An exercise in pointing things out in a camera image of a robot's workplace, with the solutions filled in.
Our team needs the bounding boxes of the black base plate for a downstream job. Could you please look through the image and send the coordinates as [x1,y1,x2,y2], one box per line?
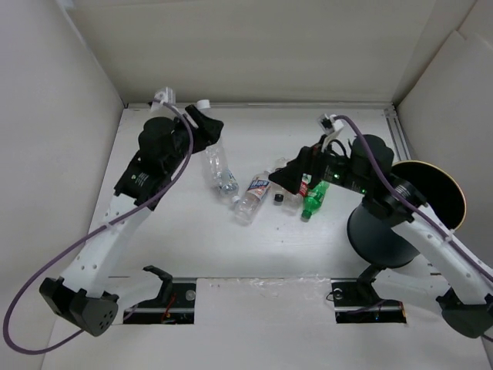
[326,278,407,324]
[122,278,196,325]

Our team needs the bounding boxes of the clear bottle blue orange label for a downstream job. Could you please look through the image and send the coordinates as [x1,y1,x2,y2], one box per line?
[234,170,272,226]

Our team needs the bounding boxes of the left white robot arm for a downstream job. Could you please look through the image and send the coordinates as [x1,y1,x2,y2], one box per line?
[39,100,223,337]

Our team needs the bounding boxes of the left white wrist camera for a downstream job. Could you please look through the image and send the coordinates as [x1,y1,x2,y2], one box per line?
[150,86,176,113]

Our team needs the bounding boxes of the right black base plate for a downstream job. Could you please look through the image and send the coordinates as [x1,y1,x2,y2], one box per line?
[326,278,407,324]

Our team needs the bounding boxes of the clear bottle red label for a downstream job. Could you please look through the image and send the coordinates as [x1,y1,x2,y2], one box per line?
[282,174,311,215]

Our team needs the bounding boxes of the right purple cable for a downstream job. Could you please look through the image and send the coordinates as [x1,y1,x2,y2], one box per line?
[338,115,493,342]

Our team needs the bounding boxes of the clear plastic bottle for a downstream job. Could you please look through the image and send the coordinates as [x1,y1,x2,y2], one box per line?
[196,99,232,193]

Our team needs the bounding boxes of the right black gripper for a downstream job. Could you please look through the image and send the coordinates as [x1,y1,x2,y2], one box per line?
[268,134,371,195]

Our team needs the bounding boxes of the clear bottle green blue label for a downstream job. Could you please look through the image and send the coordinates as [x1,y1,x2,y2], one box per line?
[216,169,239,198]

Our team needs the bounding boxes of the clear bottle black label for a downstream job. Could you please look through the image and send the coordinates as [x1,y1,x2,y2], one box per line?
[271,157,292,206]

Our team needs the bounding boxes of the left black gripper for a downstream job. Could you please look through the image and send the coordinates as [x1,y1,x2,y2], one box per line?
[165,106,222,174]

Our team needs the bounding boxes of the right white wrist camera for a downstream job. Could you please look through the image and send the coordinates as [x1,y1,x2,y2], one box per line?
[317,114,344,152]

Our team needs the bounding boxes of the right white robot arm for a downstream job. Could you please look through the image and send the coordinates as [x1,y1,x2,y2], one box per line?
[270,135,492,338]

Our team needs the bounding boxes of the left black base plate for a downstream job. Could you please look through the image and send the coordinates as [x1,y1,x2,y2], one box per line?
[122,278,196,325]

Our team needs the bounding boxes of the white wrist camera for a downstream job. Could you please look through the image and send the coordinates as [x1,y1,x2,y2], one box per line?
[317,114,344,152]
[150,86,176,113]

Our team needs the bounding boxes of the dark bin with gold rim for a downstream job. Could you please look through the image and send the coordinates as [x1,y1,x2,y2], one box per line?
[345,160,468,269]

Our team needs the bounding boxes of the green plastic bottle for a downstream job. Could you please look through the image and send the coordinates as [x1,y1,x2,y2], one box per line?
[301,180,330,222]

